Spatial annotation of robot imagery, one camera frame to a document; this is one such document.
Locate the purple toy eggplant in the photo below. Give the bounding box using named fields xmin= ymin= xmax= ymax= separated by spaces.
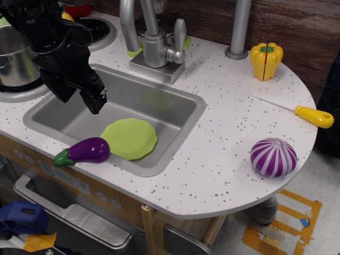
xmin=54 ymin=137 xmax=111 ymax=167

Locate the yellow handled toy knife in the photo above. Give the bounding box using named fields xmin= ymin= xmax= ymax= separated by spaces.
xmin=251 ymin=93 xmax=335 ymax=129

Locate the silver oven door handle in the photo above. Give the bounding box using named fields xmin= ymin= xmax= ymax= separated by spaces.
xmin=14 ymin=175 xmax=132 ymax=252

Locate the silver metal pot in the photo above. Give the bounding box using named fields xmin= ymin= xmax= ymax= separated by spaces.
xmin=1 ymin=25 xmax=40 ymax=88

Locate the purple striped toy onion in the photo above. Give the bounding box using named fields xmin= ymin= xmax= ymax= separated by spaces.
xmin=250 ymin=138 xmax=298 ymax=177

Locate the grey toy sink basin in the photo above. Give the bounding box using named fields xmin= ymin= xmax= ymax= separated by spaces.
xmin=23 ymin=64 xmax=206 ymax=176

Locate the yellow toy corn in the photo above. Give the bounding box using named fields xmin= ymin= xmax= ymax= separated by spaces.
xmin=62 ymin=5 xmax=74 ymax=22

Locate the grey stove burner ring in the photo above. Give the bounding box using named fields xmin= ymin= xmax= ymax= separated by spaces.
xmin=78 ymin=16 xmax=117 ymax=53

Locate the green plastic plate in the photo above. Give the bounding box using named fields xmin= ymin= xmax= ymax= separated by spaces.
xmin=100 ymin=118 xmax=158 ymax=160

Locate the yellow toy bell pepper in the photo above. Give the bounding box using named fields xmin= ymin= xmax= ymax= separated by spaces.
xmin=250 ymin=42 xmax=284 ymax=81

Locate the silver toy faucet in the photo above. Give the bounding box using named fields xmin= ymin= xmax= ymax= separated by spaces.
xmin=120 ymin=1 xmax=186 ymax=83

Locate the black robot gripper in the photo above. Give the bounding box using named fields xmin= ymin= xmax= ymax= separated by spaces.
xmin=32 ymin=25 xmax=107 ymax=115

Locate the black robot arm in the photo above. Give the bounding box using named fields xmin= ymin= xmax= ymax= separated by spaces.
xmin=1 ymin=1 xmax=107 ymax=114

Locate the blue clamp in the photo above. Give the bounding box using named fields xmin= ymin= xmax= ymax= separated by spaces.
xmin=1 ymin=201 xmax=49 ymax=234

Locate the grey support pole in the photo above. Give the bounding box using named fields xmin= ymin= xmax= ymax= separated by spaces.
xmin=225 ymin=0 xmax=252 ymax=60

